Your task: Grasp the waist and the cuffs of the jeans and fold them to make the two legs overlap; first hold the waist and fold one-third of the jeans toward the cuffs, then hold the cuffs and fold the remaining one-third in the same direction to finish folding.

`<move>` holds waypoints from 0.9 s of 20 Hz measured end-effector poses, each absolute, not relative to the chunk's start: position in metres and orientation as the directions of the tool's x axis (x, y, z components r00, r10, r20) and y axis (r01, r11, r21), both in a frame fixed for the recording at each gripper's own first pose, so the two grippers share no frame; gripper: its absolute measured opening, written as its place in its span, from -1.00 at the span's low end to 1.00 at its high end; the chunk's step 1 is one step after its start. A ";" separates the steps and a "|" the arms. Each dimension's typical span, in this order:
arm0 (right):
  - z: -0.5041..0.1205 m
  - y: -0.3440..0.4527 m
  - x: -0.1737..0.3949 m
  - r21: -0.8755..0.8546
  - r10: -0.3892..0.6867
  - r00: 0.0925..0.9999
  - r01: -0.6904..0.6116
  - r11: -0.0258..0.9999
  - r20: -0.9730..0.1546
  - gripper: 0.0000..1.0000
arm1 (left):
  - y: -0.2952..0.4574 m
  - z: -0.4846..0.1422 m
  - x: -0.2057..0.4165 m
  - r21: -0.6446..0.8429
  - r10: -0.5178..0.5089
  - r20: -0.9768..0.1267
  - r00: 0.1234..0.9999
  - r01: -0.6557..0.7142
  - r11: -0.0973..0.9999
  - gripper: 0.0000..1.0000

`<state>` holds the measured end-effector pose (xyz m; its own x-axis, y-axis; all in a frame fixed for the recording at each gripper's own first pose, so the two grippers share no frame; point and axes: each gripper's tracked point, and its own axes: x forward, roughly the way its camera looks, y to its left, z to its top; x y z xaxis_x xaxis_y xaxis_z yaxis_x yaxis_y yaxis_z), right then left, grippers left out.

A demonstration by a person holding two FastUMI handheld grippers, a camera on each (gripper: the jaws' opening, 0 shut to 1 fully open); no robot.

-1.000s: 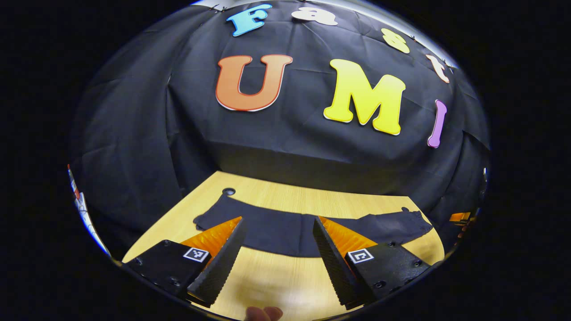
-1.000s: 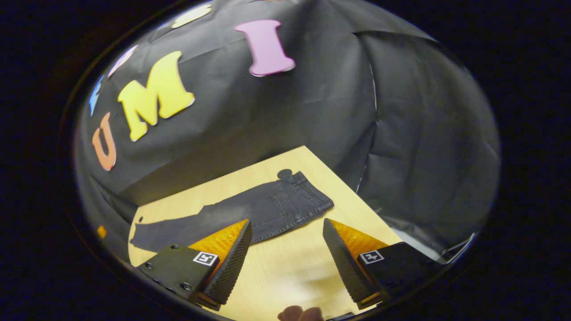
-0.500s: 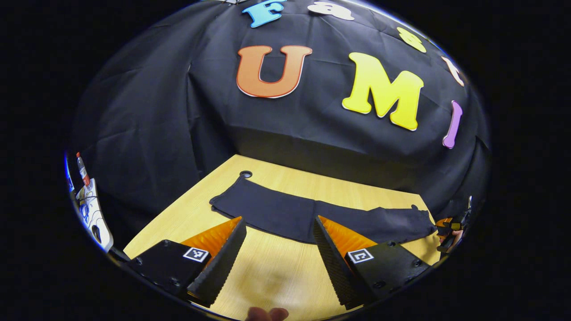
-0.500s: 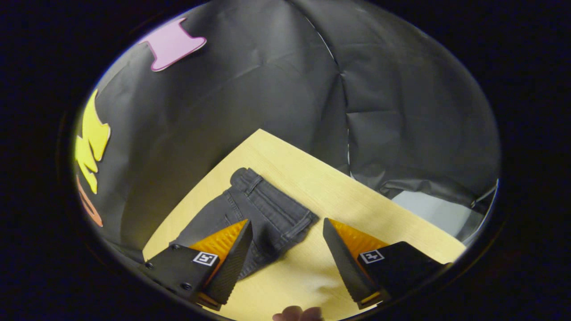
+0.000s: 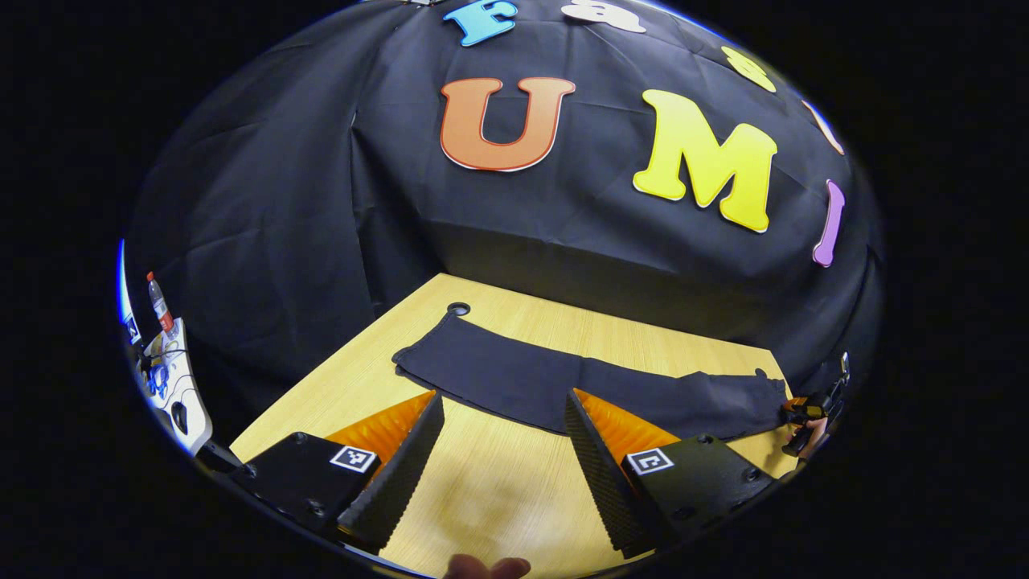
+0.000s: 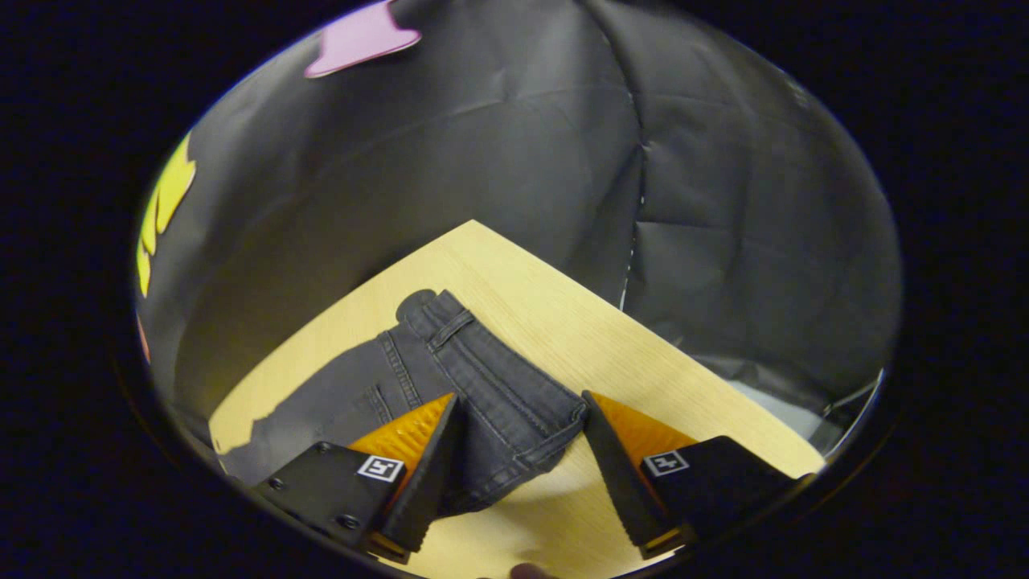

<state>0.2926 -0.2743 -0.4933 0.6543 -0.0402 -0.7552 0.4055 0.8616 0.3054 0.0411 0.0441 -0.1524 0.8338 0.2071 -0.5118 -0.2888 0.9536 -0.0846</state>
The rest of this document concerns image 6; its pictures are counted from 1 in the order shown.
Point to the black backdrop cloth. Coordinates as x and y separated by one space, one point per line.
482 161

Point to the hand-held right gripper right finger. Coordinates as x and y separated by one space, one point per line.
623 482

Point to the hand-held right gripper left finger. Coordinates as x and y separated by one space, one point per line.
426 482

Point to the dark grey jeans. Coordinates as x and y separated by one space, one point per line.
482 378

